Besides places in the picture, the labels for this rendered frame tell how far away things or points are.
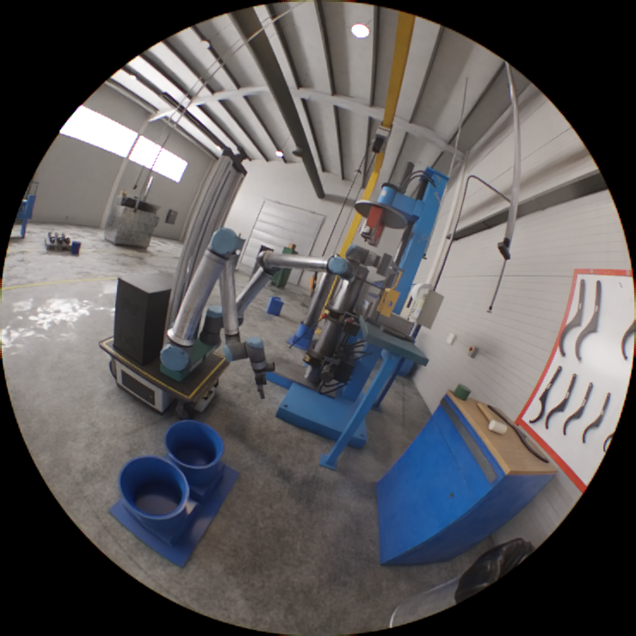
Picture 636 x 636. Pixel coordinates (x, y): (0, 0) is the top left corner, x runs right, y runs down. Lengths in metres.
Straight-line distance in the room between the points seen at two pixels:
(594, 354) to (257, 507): 2.57
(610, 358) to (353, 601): 2.20
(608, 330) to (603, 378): 0.37
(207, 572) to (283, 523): 0.53
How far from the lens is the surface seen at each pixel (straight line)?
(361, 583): 1.48
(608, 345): 2.17
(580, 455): 2.07
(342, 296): 2.12
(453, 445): 1.25
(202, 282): 1.00
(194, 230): 1.34
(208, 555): 1.29
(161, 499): 1.22
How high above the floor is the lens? 1.27
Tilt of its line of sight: 12 degrees down
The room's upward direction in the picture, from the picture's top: 22 degrees clockwise
